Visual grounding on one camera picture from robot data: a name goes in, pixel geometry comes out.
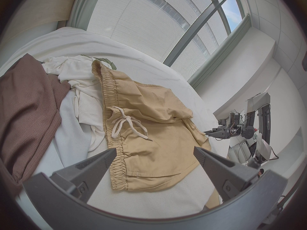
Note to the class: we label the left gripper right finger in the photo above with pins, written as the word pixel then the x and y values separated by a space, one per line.
pixel 225 174

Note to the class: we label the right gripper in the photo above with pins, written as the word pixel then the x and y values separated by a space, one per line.
pixel 227 132

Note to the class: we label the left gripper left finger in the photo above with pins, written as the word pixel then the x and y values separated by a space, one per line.
pixel 91 171

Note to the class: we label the tan shorts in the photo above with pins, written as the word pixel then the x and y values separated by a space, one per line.
pixel 153 128

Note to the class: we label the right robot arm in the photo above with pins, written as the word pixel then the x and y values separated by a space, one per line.
pixel 263 118

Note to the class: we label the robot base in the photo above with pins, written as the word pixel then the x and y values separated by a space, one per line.
pixel 236 151

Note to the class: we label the person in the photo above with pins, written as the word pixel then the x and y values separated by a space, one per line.
pixel 261 172

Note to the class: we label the white garment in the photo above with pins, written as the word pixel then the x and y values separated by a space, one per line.
pixel 81 80

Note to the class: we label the brown garment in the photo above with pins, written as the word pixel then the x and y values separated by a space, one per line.
pixel 26 104

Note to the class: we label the green garment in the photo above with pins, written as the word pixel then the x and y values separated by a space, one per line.
pixel 109 62

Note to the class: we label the window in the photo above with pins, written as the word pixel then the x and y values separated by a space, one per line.
pixel 148 20

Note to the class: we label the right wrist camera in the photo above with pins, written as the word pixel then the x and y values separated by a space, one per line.
pixel 221 122

